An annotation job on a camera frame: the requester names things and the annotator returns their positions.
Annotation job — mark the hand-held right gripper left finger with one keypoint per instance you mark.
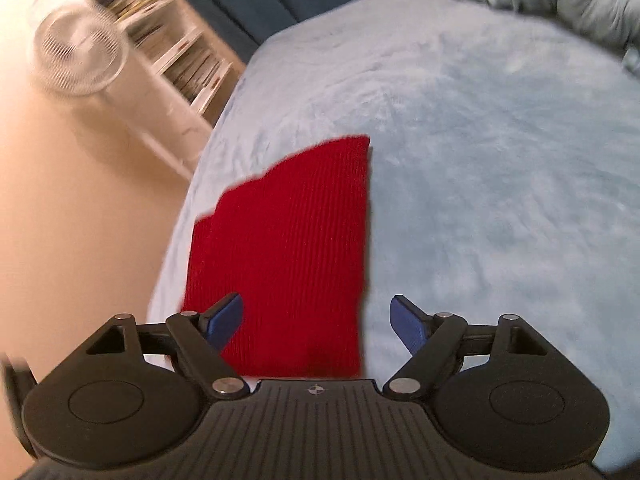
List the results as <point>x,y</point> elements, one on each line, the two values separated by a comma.
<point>225,322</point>

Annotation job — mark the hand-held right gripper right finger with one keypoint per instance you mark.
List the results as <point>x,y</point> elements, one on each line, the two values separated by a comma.
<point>407,322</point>

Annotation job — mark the row of books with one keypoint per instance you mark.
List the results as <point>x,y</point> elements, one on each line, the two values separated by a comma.
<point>195,67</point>

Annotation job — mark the red knit garment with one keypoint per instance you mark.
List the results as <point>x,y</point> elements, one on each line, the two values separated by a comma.
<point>295,240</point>

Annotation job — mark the white bookshelf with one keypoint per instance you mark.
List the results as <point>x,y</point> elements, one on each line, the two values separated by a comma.
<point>150,90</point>

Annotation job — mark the light blue fleece blanket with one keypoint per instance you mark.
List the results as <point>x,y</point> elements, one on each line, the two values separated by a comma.
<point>490,170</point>

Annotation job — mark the white standing fan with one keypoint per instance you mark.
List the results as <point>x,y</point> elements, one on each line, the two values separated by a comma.
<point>75,50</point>

